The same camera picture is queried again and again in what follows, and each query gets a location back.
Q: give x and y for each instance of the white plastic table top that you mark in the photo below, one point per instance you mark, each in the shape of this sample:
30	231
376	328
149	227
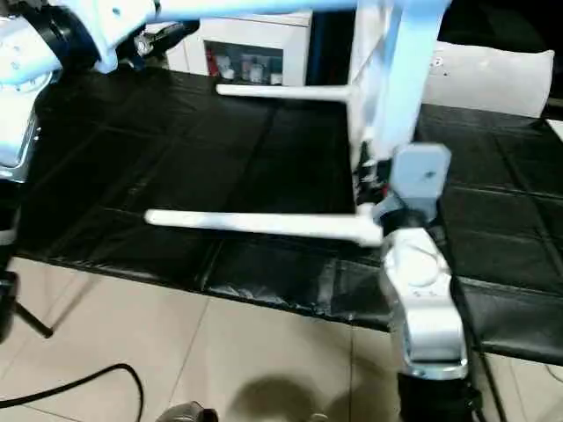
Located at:
396	88

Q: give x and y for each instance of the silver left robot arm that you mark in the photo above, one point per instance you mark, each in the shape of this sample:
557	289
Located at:
22	88

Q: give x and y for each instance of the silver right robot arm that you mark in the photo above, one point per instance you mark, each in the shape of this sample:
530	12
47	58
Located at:
426	299

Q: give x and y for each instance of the red bottle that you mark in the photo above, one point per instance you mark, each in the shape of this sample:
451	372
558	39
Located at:
211	63

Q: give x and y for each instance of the white cabinet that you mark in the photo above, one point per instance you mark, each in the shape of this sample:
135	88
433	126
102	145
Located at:
246	31

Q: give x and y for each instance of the black mat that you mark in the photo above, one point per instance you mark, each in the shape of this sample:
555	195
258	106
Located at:
176	176

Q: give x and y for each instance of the white flat board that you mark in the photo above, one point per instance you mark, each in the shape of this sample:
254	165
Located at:
556	132

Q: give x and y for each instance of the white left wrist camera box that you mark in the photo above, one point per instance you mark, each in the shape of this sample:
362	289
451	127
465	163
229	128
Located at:
119	26

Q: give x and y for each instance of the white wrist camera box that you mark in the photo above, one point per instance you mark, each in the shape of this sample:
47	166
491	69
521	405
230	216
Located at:
119	26
420	176

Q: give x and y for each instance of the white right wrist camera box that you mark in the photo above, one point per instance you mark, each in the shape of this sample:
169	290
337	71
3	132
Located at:
420	176

